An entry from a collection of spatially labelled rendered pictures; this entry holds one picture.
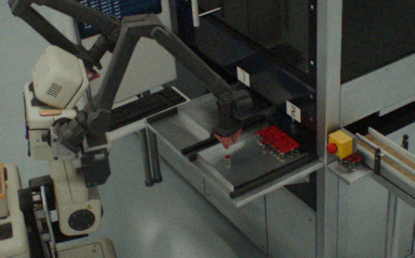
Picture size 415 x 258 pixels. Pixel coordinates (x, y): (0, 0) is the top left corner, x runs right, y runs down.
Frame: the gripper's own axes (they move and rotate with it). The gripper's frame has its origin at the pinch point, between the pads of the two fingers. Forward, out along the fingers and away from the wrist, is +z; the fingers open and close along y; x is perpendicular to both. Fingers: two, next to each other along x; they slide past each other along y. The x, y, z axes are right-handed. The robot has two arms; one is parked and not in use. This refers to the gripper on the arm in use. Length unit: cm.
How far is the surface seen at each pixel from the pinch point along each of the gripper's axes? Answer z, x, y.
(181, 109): 8.6, 41.8, 14.2
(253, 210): 69, 24, 31
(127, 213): 98, 100, 11
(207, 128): 10.6, 25.3, 11.9
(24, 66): 98, 279, 73
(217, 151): 10.2, 10.9, 2.8
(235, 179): 9.9, -6.5, -6.1
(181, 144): 9.8, 25.8, -2.6
